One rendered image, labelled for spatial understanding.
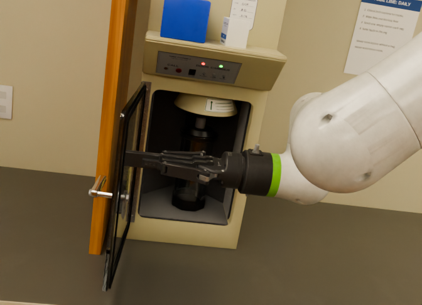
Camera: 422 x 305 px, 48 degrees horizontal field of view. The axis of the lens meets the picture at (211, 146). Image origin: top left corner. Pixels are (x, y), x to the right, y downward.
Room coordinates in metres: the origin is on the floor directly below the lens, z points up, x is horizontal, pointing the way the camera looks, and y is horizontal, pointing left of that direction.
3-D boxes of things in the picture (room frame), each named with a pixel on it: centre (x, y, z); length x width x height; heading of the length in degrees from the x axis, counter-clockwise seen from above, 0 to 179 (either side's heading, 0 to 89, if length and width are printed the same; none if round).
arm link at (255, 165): (0.93, -0.10, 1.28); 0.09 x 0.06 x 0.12; 8
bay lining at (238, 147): (1.30, 0.06, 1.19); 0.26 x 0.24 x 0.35; 98
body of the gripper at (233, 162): (0.92, -0.02, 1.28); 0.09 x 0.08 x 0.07; 98
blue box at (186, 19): (1.11, 0.11, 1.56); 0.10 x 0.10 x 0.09; 8
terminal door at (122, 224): (0.99, 0.18, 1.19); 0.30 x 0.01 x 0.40; 3
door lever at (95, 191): (0.91, 0.20, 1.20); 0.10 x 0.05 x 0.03; 3
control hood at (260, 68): (1.12, 0.03, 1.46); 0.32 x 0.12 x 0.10; 98
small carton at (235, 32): (1.13, -0.01, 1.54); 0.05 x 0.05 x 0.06; 16
